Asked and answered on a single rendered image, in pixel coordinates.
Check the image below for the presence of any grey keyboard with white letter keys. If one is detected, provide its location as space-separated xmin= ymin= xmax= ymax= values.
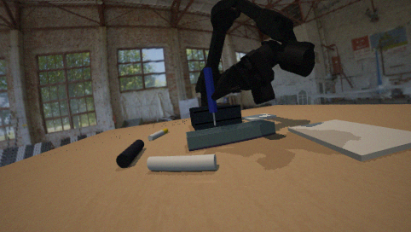
xmin=185 ymin=119 xmax=276 ymax=151

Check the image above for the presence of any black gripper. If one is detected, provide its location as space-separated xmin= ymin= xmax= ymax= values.
xmin=211 ymin=49 xmax=275 ymax=101

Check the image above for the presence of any black cylinder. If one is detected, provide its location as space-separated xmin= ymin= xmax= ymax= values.
xmin=116 ymin=139 xmax=144 ymax=168

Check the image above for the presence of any blue stylus with grey tip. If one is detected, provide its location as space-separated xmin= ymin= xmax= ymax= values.
xmin=203 ymin=67 xmax=217 ymax=125

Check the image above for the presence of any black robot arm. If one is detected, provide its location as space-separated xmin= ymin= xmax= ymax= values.
xmin=195 ymin=0 xmax=315 ymax=107

